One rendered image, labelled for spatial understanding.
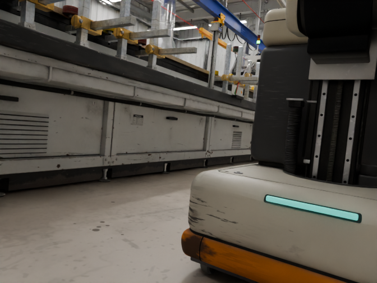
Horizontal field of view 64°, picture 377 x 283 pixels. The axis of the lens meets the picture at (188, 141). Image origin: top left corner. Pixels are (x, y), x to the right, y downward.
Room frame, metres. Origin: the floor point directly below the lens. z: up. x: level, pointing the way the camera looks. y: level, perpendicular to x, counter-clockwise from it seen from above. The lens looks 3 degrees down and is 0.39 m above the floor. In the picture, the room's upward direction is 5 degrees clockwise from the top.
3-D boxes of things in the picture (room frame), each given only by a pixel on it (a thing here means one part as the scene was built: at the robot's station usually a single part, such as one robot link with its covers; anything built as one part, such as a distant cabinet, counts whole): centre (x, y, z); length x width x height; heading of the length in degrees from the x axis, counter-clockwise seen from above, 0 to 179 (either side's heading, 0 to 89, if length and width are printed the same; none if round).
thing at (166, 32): (1.61, 0.33, 0.83); 0.43 x 0.03 x 0.04; 58
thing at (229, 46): (2.66, -0.27, 0.89); 0.04 x 0.04 x 0.48; 58
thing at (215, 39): (2.44, -0.13, 0.93); 0.05 x 0.05 x 0.45; 58
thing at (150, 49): (1.83, 0.25, 0.81); 0.14 x 0.06 x 0.05; 148
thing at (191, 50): (1.82, 0.19, 0.81); 0.43 x 0.03 x 0.04; 58
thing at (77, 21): (1.41, 0.51, 0.81); 0.14 x 0.06 x 0.05; 148
